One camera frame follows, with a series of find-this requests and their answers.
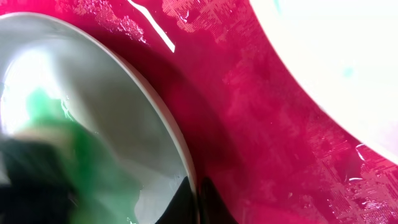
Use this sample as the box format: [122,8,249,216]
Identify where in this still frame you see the white plate top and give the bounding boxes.
[250,0,397,162]

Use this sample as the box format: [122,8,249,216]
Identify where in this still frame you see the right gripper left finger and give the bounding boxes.
[155,177,197,224]

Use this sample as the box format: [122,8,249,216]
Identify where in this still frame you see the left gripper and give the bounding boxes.
[1,139,76,224]

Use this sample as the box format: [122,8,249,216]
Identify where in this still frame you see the red plastic tray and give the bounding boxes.
[1,0,397,223]

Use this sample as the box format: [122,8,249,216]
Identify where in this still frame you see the yellow green sponge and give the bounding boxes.
[19,88,141,223]

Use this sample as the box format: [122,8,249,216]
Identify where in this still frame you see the white plate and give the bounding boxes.
[1,12,199,223]
[250,0,397,162]

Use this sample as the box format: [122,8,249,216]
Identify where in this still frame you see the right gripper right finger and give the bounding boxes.
[198,177,238,224]

